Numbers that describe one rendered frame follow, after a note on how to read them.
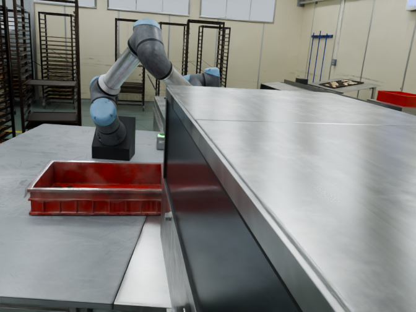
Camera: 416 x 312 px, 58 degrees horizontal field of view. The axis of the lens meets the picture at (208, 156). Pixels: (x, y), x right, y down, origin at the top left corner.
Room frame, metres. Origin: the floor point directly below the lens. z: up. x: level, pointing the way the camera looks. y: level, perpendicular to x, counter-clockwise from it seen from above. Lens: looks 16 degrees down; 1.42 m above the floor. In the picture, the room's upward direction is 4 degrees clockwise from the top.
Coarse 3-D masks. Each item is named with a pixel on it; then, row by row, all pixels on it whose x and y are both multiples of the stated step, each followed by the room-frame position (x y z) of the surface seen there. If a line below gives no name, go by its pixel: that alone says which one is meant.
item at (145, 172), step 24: (48, 168) 1.39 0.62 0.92; (72, 168) 1.47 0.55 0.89; (96, 168) 1.49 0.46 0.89; (120, 168) 1.50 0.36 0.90; (144, 168) 1.52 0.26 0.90; (48, 192) 1.17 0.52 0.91; (72, 192) 1.18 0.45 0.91; (96, 192) 1.19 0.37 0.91; (120, 192) 1.21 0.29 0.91; (144, 192) 1.22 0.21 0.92
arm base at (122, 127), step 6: (120, 126) 1.85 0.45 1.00; (96, 132) 1.87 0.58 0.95; (102, 132) 1.79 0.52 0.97; (114, 132) 1.81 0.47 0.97; (120, 132) 1.85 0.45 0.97; (102, 138) 1.83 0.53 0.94; (108, 138) 1.82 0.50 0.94; (114, 138) 1.83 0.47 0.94; (120, 138) 1.86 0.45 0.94; (108, 144) 1.84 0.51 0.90; (114, 144) 1.85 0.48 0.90
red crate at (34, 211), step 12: (36, 204) 1.18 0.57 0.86; (48, 204) 1.18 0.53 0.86; (60, 204) 1.18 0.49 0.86; (72, 204) 1.19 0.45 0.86; (84, 204) 1.20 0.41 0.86; (96, 204) 1.21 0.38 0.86; (108, 204) 1.21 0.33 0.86; (120, 204) 1.22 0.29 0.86; (132, 204) 1.23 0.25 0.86; (144, 204) 1.23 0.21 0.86; (156, 204) 1.24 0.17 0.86
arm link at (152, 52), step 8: (144, 48) 1.57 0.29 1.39; (152, 48) 1.57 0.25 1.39; (160, 48) 1.59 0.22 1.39; (144, 56) 1.57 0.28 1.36; (152, 56) 1.57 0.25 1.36; (160, 56) 1.58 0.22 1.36; (144, 64) 1.59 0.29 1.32; (152, 64) 1.57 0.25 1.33; (160, 64) 1.58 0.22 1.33; (168, 64) 1.61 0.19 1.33; (152, 72) 1.59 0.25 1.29; (160, 72) 1.59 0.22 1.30; (168, 72) 1.61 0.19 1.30; (176, 72) 1.68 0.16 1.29; (168, 80) 1.65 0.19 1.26; (176, 80) 1.67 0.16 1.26; (184, 80) 1.72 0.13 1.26
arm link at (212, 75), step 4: (208, 68) 1.98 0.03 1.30; (212, 68) 1.96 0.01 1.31; (216, 68) 1.96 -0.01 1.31; (204, 72) 1.97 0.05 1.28; (208, 72) 1.95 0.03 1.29; (212, 72) 1.94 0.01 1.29; (216, 72) 1.95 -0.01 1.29; (208, 76) 1.94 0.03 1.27; (212, 76) 1.94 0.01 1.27; (216, 76) 1.95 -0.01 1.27; (208, 80) 1.94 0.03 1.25; (212, 80) 1.94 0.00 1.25; (216, 80) 1.95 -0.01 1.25; (208, 84) 1.95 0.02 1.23; (212, 84) 1.95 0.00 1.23; (216, 84) 1.95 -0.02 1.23
